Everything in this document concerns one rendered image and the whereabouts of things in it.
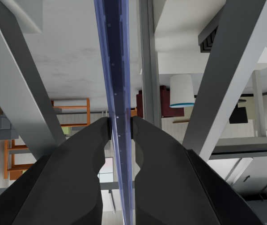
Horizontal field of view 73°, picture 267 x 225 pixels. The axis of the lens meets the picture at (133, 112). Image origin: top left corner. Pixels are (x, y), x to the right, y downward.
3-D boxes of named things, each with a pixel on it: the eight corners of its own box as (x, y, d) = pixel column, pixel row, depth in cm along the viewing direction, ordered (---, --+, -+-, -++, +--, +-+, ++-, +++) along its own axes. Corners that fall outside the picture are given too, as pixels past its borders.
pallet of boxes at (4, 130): (-38, 87, 352) (-40, 143, 343) (2, 87, 361) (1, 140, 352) (-4, 97, 458) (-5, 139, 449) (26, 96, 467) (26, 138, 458)
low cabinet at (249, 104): (223, 101, 763) (225, 121, 756) (171, 102, 733) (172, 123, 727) (257, 93, 587) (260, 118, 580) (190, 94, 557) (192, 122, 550)
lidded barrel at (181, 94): (197, 72, 322) (200, 104, 317) (188, 79, 367) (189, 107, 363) (171, 73, 317) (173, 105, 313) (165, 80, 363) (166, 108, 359)
